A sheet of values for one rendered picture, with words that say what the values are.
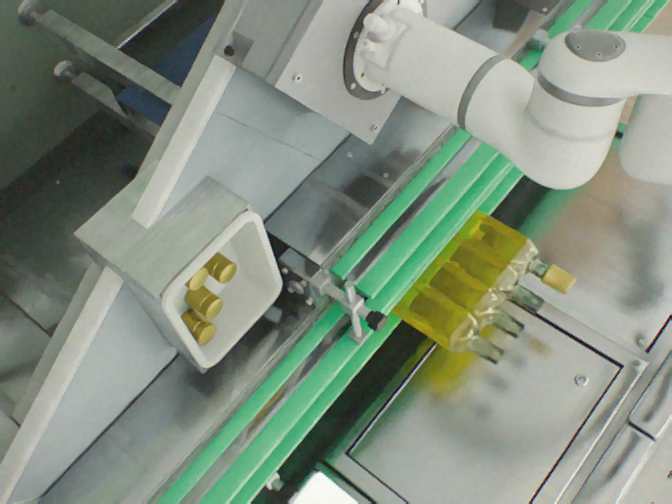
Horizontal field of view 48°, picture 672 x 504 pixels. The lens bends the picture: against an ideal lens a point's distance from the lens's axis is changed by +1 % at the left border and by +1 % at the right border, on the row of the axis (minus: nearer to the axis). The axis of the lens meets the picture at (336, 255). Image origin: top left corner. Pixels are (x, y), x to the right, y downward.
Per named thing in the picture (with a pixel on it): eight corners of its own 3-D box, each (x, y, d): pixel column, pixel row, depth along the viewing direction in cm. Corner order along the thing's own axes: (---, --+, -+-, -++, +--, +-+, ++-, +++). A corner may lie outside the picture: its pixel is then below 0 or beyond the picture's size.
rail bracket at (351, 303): (318, 319, 120) (380, 363, 115) (303, 266, 106) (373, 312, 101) (330, 306, 121) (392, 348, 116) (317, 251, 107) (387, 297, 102)
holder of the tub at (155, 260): (175, 354, 118) (210, 382, 115) (112, 263, 95) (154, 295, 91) (249, 277, 124) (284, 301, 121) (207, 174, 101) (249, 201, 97)
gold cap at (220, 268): (194, 260, 105) (216, 277, 103) (212, 243, 106) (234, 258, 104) (201, 273, 108) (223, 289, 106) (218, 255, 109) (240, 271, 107)
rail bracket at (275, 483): (230, 465, 125) (290, 517, 120) (221, 453, 119) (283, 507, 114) (247, 446, 126) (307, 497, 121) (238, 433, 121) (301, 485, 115)
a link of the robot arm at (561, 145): (451, 150, 91) (565, 216, 84) (467, 53, 81) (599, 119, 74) (499, 115, 96) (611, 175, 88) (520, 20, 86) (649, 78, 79)
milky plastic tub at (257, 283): (166, 342, 113) (207, 375, 110) (113, 265, 94) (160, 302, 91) (245, 261, 119) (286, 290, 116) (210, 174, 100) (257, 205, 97)
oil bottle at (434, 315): (359, 292, 130) (463, 361, 121) (357, 276, 125) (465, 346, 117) (379, 270, 132) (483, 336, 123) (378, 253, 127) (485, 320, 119)
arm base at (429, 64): (323, 72, 90) (423, 130, 83) (372, -31, 87) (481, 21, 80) (385, 96, 103) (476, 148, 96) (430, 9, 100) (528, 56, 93)
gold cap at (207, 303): (182, 295, 107) (203, 312, 105) (199, 278, 108) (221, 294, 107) (188, 308, 110) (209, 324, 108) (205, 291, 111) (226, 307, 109)
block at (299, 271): (283, 292, 122) (316, 315, 119) (273, 261, 114) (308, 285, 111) (298, 276, 123) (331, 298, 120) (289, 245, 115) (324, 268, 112)
